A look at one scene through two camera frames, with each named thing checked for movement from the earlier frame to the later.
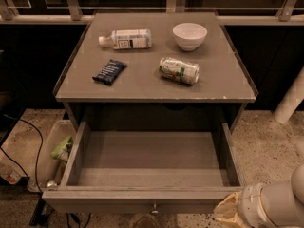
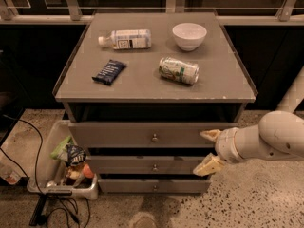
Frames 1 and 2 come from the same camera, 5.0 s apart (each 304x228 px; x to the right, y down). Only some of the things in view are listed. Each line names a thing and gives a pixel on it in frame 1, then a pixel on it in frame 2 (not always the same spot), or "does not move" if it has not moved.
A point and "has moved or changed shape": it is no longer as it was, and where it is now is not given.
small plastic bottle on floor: [9, 174] does not move
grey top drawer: [145, 167] has moved or changed shape
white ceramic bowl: [190, 36] does not move
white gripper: [250, 203] → [225, 144]
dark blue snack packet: [111, 70] does not move
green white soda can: [179, 70] does not move
